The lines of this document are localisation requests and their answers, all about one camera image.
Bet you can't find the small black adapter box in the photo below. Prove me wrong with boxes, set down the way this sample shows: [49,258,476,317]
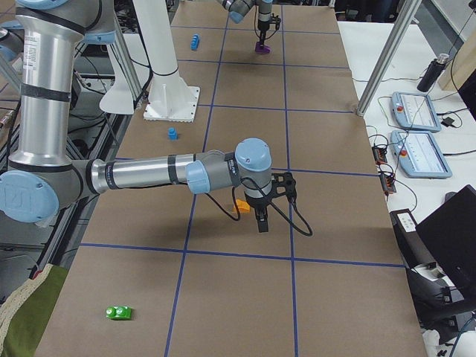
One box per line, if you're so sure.
[441,117,457,128]

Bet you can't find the green double block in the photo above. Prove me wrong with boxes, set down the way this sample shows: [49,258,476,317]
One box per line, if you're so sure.
[105,306,132,321]

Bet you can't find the orange trapezoid block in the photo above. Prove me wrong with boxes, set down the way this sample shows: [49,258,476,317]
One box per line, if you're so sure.
[233,199,251,213]

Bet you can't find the green cloth with lace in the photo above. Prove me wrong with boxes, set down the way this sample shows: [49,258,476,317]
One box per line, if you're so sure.
[1,264,68,356]

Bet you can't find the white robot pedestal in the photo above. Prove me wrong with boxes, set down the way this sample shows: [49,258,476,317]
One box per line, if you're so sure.
[133,0,200,122]

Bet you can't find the aluminium frame post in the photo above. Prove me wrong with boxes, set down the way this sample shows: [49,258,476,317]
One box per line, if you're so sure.
[356,0,422,117]

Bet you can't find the teach pendant tablet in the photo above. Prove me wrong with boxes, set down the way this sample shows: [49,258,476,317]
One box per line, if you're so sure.
[390,130,452,179]
[391,91,441,132]

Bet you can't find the long blue block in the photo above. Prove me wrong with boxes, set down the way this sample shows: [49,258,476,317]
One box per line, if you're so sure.
[190,33,200,51]

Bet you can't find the black water bottle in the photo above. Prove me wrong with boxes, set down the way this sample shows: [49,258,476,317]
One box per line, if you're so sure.
[416,53,450,92]

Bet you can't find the small blue block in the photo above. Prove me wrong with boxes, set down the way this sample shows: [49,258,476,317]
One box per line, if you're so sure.
[167,127,179,141]

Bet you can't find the purple trapezoid block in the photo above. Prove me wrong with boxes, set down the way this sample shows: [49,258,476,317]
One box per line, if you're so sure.
[254,42,271,54]

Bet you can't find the white plastic chair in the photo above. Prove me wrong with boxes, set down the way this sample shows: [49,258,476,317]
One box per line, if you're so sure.
[100,33,149,115]

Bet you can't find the orange black connector module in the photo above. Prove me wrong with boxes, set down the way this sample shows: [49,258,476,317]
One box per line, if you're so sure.
[372,146,387,165]
[379,172,396,196]

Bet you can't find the far teach pendant tablet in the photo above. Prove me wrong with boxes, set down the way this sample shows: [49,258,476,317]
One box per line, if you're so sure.
[391,91,441,132]

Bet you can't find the near teach pendant tablet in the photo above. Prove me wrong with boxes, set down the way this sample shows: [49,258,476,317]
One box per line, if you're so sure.
[390,130,452,179]

